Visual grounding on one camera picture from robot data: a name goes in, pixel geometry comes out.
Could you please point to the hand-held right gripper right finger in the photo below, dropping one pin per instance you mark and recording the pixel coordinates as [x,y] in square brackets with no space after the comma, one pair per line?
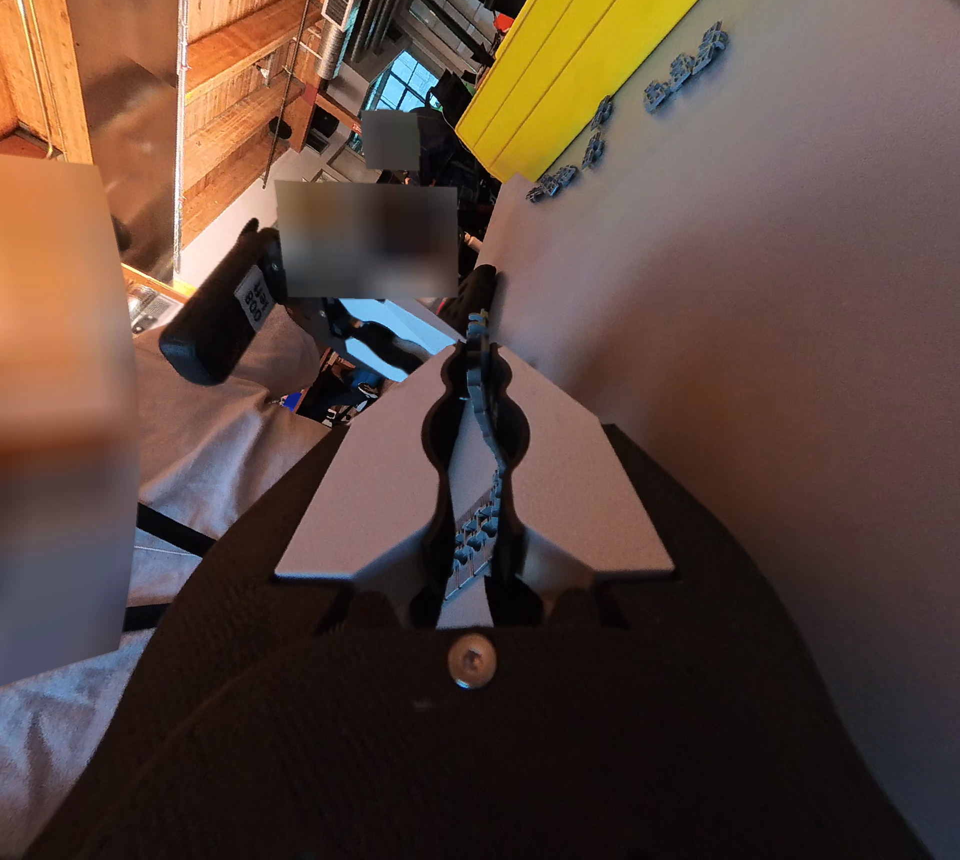
[592,500]

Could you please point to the yellow plastic bin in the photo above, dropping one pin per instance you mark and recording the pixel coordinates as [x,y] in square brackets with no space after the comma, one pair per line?
[600,35]

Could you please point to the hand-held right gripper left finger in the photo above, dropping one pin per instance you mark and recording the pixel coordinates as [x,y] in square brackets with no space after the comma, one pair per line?
[360,500]

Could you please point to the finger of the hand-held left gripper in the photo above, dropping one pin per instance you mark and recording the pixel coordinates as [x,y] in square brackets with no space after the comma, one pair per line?
[427,324]
[379,371]

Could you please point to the small bright window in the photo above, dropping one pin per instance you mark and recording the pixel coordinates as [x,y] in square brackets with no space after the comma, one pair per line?
[405,80]

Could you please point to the scattered loose track links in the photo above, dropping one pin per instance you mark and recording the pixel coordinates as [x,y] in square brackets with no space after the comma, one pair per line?
[551,184]

